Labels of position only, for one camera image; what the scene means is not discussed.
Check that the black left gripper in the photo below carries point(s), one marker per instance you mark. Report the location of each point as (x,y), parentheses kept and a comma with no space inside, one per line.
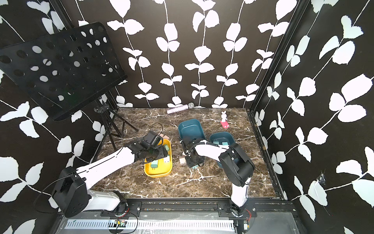
(163,152)

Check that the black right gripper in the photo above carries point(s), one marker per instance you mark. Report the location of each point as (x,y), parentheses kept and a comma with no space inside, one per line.
(191,164)

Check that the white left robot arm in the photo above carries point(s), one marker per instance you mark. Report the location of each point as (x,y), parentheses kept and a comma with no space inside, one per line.
(73,190)

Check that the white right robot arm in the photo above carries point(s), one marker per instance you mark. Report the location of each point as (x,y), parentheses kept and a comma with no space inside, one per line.
(237,165)

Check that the yellow storage box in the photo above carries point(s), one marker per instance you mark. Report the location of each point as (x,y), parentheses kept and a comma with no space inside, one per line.
(163,169)

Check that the teal storage box rear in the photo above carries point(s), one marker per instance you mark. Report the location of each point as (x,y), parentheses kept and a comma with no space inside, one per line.
(190,130)

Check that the teal storage box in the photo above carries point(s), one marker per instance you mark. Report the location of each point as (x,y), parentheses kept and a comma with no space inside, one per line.
(222,136)
(190,130)

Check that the teal storage box right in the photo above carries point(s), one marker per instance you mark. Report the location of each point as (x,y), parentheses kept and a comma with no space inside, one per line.
(222,136)

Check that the pink plug lower centre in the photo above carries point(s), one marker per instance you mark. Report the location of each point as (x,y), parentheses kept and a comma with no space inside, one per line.
(182,161)

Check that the black tripod stand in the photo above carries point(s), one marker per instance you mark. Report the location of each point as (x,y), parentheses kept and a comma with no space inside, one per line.
(104,110)

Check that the white rabbit pink figurine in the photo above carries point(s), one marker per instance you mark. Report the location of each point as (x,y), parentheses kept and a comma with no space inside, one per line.
(224,120)

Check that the pink glitter microphone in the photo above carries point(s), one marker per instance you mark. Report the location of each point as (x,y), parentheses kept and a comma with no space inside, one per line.
(180,108)

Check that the black perforated music stand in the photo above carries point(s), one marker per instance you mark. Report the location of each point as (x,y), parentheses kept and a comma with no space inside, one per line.
(66,71)

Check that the black front mounting rail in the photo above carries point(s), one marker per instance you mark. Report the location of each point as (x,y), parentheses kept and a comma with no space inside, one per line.
(223,207)

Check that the white perforated cable tray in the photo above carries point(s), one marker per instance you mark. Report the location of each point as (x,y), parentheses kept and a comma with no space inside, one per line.
(130,225)

